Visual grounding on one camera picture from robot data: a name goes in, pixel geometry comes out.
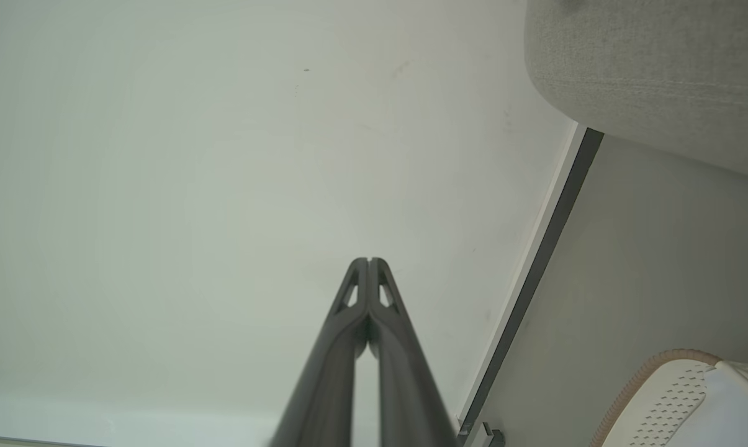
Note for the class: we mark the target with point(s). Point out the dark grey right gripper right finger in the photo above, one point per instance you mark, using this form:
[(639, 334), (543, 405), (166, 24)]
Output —
[(405, 379)]

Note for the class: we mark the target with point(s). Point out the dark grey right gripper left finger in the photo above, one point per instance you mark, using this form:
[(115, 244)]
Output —
[(330, 372)]

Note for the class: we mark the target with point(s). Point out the white perforated laundry basket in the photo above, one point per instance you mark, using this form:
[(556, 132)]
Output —
[(684, 406)]

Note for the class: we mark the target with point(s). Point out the white and dark baseboard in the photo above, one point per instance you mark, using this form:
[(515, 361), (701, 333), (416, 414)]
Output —
[(535, 273)]

